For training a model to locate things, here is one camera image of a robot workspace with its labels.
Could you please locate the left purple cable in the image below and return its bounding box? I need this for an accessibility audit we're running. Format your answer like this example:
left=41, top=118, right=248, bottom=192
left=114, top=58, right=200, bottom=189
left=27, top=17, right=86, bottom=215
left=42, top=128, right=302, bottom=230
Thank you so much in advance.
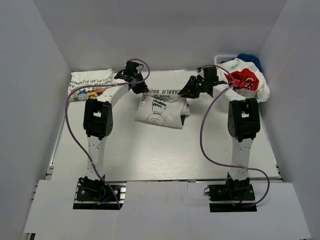
left=64, top=57, right=151, bottom=210

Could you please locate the purple cable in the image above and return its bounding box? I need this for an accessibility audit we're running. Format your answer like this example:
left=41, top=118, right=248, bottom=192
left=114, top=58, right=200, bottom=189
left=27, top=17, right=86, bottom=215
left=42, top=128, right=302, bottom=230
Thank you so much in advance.
left=196, top=64, right=271, bottom=206
left=64, top=57, right=151, bottom=210

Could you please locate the blue t-shirt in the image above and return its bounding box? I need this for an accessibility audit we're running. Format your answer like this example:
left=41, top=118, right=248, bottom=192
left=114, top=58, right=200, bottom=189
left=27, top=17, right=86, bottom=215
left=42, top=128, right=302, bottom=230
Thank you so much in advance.
left=237, top=53, right=263, bottom=73

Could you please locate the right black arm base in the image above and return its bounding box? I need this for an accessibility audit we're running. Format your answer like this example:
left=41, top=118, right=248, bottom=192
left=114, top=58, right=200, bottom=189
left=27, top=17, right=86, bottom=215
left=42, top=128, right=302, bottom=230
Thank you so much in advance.
left=203, top=178, right=257, bottom=213

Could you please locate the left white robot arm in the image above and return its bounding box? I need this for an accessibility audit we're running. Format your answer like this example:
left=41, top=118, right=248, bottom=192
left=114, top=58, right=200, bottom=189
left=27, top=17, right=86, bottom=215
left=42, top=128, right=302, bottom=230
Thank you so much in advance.
left=83, top=58, right=149, bottom=181

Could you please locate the white plastic basket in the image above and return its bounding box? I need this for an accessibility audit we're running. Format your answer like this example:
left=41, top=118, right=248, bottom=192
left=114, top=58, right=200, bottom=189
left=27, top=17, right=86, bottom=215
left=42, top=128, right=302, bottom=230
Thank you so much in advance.
left=213, top=54, right=263, bottom=103

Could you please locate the white green raglan t-shirt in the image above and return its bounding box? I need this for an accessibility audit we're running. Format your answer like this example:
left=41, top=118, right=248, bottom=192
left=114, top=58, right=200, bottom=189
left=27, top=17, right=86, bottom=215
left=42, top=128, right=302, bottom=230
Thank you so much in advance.
left=135, top=89, right=191, bottom=129

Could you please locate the folded white cartoon t-shirt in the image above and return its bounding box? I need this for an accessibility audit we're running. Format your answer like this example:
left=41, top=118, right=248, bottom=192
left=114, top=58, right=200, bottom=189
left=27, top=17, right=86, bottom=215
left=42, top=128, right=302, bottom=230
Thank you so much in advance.
left=67, top=68, right=113, bottom=102

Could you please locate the white red print t-shirt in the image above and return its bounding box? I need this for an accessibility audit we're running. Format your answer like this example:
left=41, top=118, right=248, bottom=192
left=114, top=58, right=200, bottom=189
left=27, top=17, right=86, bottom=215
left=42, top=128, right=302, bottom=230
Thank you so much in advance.
left=214, top=57, right=272, bottom=103

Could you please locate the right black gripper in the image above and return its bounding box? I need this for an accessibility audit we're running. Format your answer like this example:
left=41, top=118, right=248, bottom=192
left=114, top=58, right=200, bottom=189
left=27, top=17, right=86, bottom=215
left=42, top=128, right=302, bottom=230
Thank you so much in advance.
left=178, top=75, right=208, bottom=99

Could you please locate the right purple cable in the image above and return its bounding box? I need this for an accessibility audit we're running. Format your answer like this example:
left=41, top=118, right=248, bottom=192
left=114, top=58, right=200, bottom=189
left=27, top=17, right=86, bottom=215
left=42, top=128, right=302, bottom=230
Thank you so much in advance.
left=196, top=64, right=271, bottom=206

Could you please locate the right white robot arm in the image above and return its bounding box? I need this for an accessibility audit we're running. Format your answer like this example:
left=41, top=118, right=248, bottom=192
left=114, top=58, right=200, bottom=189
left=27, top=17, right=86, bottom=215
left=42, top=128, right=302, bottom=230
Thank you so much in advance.
left=178, top=65, right=261, bottom=200

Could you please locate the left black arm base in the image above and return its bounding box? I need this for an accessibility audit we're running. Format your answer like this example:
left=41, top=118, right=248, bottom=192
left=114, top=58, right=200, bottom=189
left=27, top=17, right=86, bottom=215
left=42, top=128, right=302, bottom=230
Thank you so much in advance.
left=73, top=176, right=126, bottom=210

